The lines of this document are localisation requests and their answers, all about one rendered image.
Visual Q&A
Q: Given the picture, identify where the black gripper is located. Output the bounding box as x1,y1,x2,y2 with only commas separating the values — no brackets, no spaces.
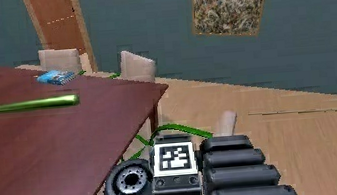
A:
101,157,156,195

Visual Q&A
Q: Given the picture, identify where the dark red wooden table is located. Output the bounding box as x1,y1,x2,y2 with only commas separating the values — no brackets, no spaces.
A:
0,53,178,195

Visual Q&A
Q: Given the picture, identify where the green baseball bat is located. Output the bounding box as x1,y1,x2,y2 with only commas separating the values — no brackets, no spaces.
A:
0,94,81,115

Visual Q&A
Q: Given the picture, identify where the brown wooden room door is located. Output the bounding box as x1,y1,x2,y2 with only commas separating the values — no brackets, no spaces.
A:
21,0,99,78

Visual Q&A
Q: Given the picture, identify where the beige chair green frame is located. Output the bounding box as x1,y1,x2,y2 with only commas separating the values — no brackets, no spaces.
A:
107,47,158,87
37,46,86,80

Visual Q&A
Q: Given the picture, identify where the speckled framed wall picture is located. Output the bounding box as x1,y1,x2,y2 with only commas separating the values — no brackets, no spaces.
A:
190,0,274,41

